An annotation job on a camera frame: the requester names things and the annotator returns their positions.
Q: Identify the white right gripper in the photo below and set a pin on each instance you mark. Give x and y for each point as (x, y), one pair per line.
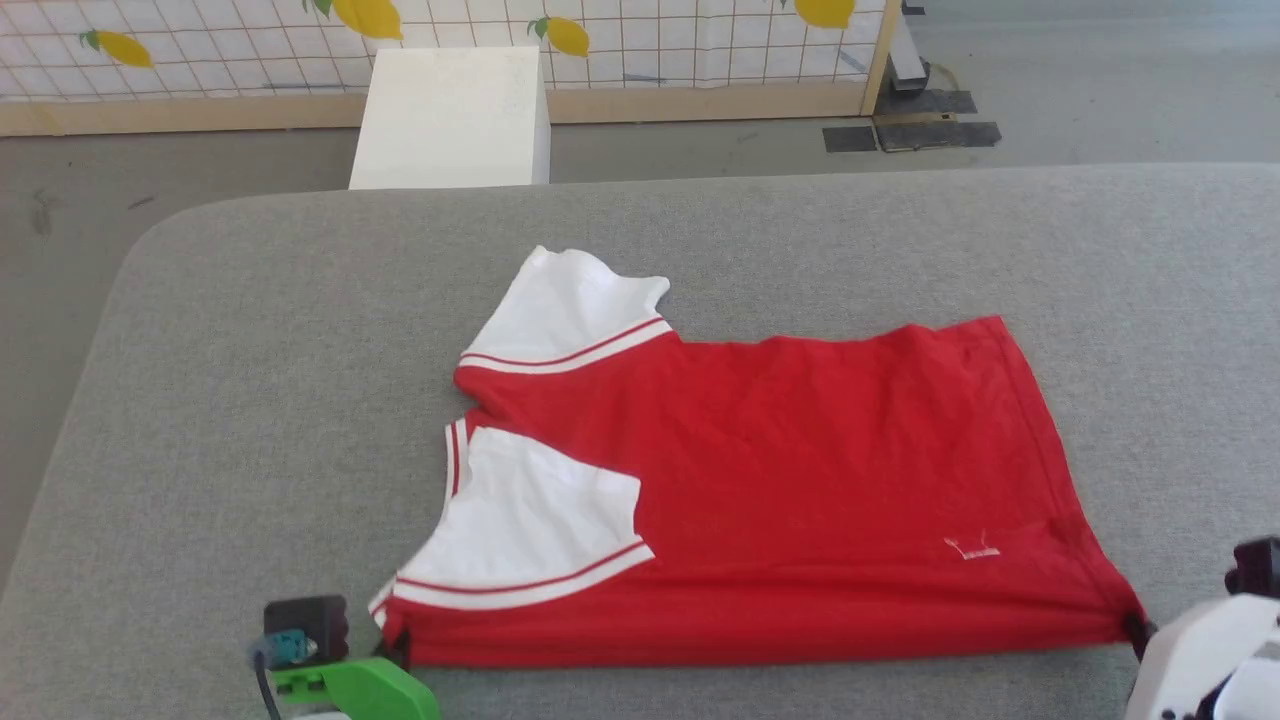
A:
(1185, 655)

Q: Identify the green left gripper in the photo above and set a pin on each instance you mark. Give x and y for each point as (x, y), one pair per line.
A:
(365, 692)

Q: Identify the red and white jersey shirt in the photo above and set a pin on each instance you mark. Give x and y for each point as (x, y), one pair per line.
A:
(800, 480)

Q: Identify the white square box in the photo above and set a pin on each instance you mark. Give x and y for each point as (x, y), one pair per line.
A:
(450, 120)

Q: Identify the small black floor mat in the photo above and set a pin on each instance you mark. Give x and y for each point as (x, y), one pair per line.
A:
(850, 139)

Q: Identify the lemon print partition panel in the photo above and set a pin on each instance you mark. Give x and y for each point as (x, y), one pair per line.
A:
(250, 60)

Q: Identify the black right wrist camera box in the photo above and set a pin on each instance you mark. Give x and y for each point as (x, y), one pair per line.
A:
(1258, 568)

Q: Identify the black partition base plate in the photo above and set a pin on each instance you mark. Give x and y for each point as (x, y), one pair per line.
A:
(935, 125)

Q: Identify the grey metal support post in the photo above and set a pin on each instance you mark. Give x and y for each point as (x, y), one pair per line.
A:
(907, 60)

